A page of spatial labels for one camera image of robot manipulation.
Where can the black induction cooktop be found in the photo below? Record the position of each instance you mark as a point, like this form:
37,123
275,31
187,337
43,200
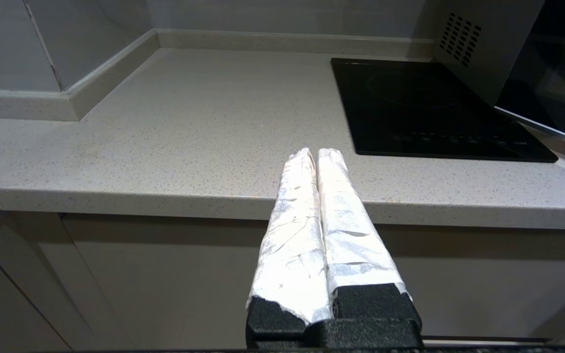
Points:
434,108

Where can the silver Panasonic microwave oven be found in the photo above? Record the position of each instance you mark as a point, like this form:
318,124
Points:
474,59

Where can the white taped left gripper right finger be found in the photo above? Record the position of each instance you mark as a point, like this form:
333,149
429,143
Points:
351,235

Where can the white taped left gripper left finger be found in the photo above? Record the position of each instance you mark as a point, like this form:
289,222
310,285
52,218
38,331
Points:
292,245

